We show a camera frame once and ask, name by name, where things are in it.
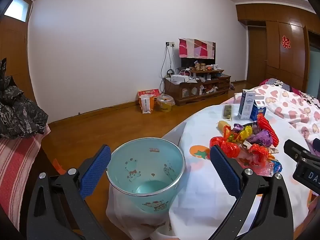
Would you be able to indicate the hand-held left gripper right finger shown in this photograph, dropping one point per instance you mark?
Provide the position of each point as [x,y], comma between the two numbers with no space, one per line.
[225,172]

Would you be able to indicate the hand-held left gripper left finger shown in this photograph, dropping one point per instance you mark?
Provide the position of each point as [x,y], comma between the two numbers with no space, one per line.
[96,170]

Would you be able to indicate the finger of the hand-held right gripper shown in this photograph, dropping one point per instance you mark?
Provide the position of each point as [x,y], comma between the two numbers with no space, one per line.
[293,147]

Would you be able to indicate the red foam net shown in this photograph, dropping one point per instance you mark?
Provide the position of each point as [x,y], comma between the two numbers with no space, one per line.
[268,130]

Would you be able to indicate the pile of colourful wrappers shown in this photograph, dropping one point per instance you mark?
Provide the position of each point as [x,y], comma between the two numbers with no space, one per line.
[250,140]

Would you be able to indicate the teal cartoon print bucket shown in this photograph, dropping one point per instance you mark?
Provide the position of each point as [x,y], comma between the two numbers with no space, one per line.
[150,160]

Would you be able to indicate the white orange print tablecloth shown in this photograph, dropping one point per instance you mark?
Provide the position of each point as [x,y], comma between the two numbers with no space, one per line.
[200,205]

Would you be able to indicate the pink heart print blanket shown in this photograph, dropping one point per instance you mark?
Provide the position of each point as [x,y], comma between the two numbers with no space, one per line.
[287,105]

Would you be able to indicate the yellow plastic wrapper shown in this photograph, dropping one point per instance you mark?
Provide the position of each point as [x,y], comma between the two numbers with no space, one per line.
[223,125]

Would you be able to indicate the small blue drink carton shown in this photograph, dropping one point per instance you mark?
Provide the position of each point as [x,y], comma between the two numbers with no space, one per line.
[257,111]

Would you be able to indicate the dark patterned blanket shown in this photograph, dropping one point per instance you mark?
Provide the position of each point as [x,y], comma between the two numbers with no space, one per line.
[290,87]

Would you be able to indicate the green snack packet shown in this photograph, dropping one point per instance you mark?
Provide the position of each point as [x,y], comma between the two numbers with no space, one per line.
[227,112]

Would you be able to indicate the tall white milk carton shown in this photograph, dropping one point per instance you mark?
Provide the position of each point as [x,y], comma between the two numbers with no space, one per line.
[245,105]

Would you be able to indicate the pink striped sheet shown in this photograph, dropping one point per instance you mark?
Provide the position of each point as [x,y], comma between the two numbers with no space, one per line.
[17,170]

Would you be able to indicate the brown wooden television stand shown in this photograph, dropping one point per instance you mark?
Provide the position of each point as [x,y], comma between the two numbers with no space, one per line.
[190,97]

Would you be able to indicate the white paper bag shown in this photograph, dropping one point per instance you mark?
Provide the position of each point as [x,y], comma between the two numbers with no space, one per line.
[146,103]

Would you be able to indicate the frosted glass door panel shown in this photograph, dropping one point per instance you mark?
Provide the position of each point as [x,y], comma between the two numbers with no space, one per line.
[313,65]

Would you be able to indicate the yellow bucket in plastic bag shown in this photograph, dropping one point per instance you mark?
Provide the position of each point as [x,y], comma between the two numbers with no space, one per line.
[165,103]

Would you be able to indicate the orange cardboard box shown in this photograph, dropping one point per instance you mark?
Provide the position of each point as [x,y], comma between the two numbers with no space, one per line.
[148,92]

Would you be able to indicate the black printed plastic bag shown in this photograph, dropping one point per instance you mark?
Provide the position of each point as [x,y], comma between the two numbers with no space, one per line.
[17,110]

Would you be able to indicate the brown wooden door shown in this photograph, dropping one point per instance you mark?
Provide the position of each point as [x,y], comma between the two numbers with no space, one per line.
[256,55]

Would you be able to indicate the white flat box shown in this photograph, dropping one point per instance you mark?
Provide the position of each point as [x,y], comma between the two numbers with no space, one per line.
[178,78]

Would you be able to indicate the red paper decoration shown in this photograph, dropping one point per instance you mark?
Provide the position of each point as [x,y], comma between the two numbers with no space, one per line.
[286,42]

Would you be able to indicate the white mug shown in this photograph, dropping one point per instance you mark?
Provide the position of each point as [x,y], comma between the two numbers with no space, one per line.
[215,67]

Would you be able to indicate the black television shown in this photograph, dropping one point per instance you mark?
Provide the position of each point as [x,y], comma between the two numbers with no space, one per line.
[187,62]

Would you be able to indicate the pink patchwork cover cloth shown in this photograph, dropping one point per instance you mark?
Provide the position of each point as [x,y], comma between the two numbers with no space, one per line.
[196,48]

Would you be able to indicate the brown wooden wardrobe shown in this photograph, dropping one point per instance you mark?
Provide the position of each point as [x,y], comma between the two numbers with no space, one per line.
[275,15]

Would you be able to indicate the small high window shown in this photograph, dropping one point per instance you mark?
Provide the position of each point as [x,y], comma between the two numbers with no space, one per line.
[17,8]

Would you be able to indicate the white wall outlet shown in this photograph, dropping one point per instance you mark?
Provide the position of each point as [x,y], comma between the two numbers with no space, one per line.
[170,44]

